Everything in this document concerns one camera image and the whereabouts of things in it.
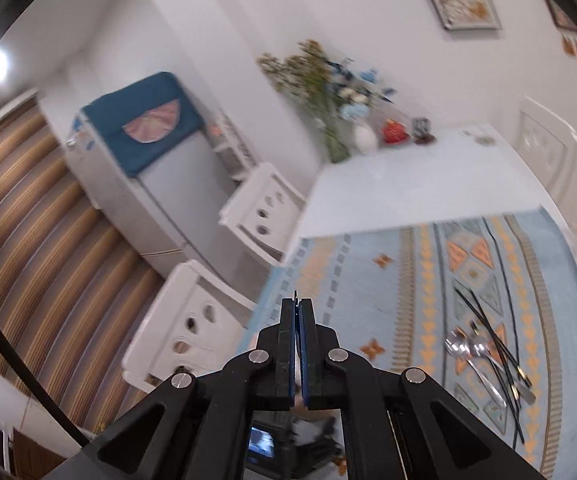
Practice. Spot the red lidded teacup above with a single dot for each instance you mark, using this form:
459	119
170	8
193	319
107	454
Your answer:
396	132

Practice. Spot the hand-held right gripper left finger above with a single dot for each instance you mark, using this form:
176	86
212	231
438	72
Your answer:
286	350

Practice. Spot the small framed wall picture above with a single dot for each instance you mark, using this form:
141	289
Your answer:
561	12

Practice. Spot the white carved chair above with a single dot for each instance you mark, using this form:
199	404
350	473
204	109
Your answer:
543	140
273	185
193	290

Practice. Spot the dark phone stand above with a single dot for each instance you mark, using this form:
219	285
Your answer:
422	130

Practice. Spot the grey refrigerator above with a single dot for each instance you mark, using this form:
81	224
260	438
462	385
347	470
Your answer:
168	200

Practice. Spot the orange hanging tassels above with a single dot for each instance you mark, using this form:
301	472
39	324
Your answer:
576	46

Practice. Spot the blue fridge cover cloth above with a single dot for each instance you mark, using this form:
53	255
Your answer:
113	130

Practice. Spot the light blue patterned tablecloth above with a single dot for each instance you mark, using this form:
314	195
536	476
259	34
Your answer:
368	310

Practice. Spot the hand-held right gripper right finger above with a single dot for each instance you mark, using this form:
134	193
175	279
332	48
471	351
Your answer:
307	355

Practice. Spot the white storage shelf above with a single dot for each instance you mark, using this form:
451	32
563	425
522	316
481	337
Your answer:
233	145

